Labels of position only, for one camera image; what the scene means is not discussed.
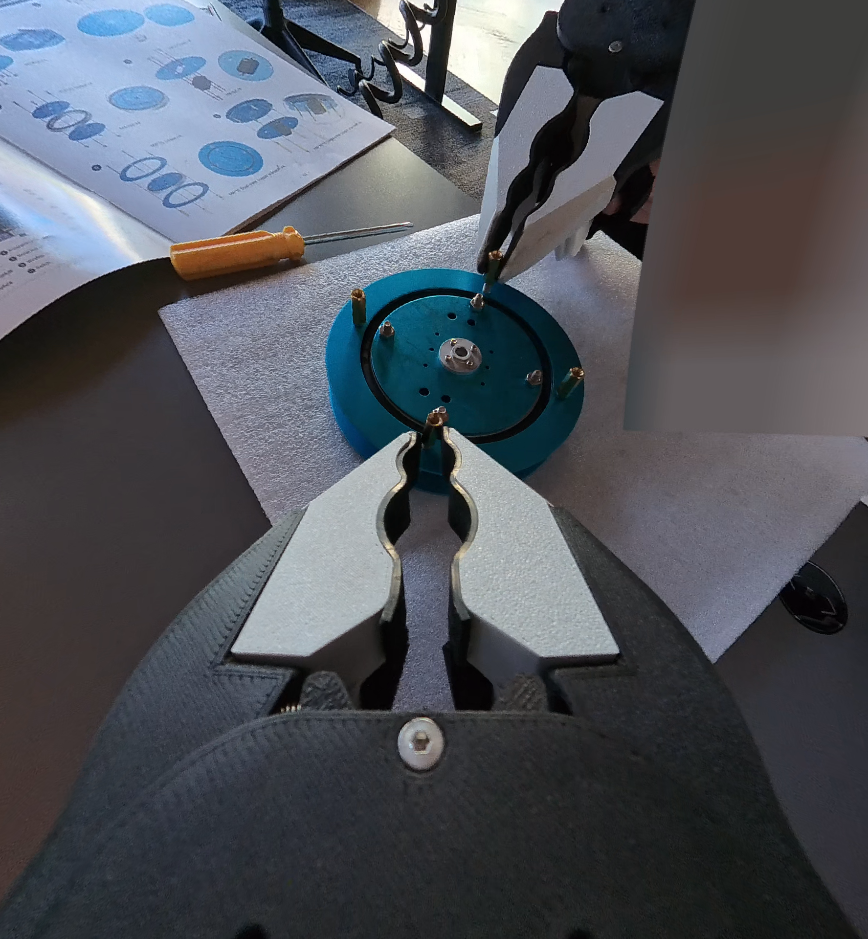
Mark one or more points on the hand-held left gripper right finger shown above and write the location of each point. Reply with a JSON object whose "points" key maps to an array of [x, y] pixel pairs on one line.
{"points": [[529, 587]]}

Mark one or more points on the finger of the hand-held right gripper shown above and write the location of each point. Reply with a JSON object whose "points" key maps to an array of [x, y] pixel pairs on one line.
{"points": [[610, 139], [522, 125]]}

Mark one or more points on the open instruction manual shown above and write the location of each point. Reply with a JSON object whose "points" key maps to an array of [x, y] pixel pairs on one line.
{"points": [[331, 147]]}

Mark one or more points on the brass hex standoff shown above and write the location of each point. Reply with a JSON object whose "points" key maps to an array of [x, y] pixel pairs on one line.
{"points": [[494, 262], [358, 304], [434, 422], [571, 381]]}

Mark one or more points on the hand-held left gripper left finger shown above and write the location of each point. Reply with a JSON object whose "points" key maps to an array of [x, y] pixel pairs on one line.
{"points": [[316, 587]]}

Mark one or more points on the blue round turntable base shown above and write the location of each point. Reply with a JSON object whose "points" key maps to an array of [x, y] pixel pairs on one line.
{"points": [[492, 396]]}

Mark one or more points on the metal desk foot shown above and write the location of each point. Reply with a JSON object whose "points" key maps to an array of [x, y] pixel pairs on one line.
{"points": [[463, 117]]}

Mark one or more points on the black round desk grommet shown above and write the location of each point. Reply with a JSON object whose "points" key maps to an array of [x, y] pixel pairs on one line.
{"points": [[800, 594]]}

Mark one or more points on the dark desk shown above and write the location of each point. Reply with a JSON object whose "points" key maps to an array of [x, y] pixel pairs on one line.
{"points": [[74, 513]]}

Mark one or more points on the white foam sheet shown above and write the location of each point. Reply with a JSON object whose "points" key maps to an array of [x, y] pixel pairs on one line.
{"points": [[698, 513]]}

